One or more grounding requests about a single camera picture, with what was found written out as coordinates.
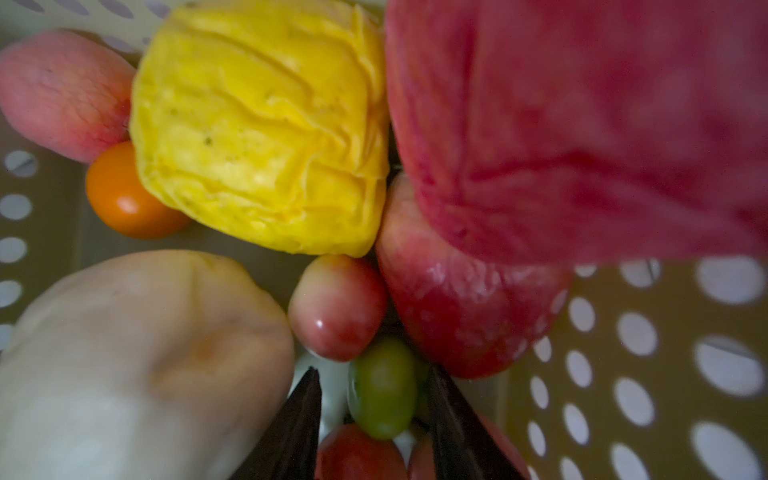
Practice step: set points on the red apple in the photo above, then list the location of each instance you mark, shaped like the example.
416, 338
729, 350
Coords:
473, 318

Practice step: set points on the yellow crumpled lemon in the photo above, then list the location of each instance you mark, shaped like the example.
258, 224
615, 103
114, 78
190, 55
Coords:
268, 121

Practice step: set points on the light green plastic basket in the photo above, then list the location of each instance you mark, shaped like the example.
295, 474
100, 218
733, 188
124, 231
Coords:
653, 369

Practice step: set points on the pink red pomegranate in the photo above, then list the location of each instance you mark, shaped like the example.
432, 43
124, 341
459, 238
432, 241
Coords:
584, 131

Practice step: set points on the small orange tomato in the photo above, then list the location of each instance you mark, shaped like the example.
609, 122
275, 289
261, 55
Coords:
120, 201

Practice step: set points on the small red cherry fruit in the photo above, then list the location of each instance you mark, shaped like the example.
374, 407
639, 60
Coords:
338, 306

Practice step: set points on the pink peach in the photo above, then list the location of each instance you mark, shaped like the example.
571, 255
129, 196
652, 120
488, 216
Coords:
66, 93

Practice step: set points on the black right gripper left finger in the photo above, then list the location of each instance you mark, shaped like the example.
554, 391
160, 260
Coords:
288, 447

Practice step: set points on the small green grape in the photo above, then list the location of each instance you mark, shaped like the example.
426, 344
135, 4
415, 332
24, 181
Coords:
382, 388

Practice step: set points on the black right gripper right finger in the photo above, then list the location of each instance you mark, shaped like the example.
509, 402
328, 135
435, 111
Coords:
462, 446

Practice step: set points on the white garlic bulb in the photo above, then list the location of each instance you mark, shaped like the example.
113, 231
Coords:
155, 365

